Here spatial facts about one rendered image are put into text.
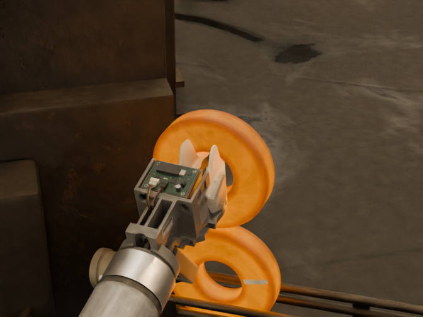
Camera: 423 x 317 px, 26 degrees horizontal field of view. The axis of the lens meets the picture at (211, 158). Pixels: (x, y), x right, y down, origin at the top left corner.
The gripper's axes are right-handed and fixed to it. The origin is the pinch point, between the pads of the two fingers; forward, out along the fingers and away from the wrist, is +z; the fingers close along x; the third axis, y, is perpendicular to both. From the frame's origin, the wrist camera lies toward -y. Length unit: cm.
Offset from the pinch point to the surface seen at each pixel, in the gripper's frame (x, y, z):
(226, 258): -3.0, -12.2, -5.8
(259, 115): 49, -128, 138
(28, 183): 25.9, -7.6, -5.0
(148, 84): 17.2, -5.7, 16.5
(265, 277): -8.4, -13.6, -6.3
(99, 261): 16.0, -18.4, -7.4
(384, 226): -5, -116, 92
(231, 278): -2.3, -19.9, -3.5
